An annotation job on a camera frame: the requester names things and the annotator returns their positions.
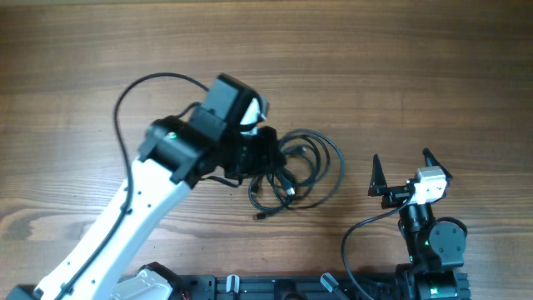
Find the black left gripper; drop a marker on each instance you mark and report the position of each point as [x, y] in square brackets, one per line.
[271, 156]

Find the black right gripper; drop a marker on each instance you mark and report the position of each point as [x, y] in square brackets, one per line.
[400, 195]

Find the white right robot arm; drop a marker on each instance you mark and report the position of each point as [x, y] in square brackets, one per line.
[435, 245]

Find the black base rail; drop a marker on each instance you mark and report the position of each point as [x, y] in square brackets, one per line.
[312, 287]

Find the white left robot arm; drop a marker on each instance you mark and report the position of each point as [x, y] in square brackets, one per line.
[223, 131]

